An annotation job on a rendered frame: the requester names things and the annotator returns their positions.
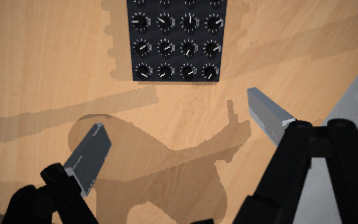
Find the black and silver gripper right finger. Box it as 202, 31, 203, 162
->
232, 87, 358, 224

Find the black knob box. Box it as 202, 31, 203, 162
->
126, 0, 228, 82

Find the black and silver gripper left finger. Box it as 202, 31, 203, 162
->
1, 123, 112, 224

